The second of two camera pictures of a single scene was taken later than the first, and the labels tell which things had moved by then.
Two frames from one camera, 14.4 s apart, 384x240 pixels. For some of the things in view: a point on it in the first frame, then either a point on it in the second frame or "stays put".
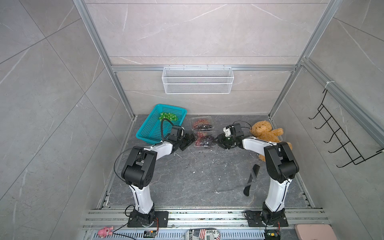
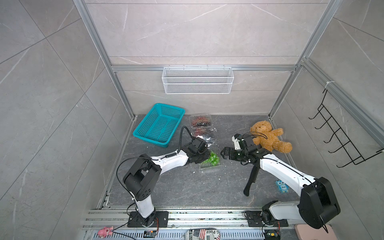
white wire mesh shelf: [197, 80] stays put
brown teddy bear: [263, 129] stays put
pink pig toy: [105, 232] stays put
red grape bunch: [201, 121] stays put
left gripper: [190, 141] -> [207, 154]
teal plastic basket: [150, 132] stays put
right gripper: [221, 140] -> [232, 151]
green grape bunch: [168, 115] -> [213, 159]
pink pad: [314, 232] stays put
